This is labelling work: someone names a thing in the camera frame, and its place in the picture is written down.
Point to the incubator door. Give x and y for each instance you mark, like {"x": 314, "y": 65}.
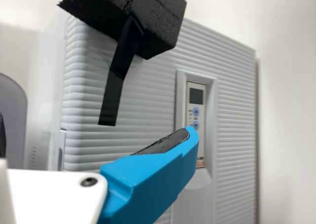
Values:
{"x": 234, "y": 135}

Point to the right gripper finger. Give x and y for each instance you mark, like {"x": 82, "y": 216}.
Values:
{"x": 148, "y": 179}

